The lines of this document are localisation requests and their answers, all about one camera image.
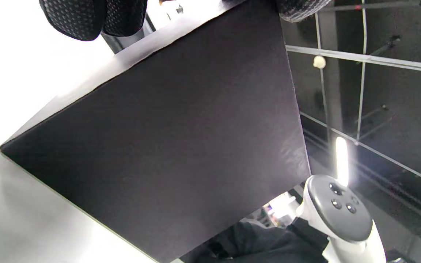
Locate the person's right hand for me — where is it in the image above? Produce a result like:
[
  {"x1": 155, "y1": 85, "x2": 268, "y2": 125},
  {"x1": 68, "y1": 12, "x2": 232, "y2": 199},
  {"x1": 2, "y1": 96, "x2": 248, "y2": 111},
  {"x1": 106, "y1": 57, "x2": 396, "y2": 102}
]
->
[{"x1": 181, "y1": 217, "x2": 330, "y2": 263}]

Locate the person's left hand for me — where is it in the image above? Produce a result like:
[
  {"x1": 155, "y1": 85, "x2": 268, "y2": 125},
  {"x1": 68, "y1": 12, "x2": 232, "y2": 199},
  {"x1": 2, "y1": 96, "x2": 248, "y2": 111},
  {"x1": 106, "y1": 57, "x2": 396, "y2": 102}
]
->
[{"x1": 39, "y1": 0, "x2": 331, "y2": 41}]

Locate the black gift box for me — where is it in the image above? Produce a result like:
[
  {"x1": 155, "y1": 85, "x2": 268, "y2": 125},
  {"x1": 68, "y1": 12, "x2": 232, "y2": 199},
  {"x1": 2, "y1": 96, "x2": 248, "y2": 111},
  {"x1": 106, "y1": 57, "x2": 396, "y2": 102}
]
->
[{"x1": 0, "y1": 0, "x2": 311, "y2": 263}]

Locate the grey white right hand controller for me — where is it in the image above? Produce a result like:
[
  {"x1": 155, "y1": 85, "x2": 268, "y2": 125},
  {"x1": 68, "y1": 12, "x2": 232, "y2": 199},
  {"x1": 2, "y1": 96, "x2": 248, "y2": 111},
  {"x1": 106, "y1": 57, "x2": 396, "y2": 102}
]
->
[{"x1": 296, "y1": 175, "x2": 386, "y2": 263}]

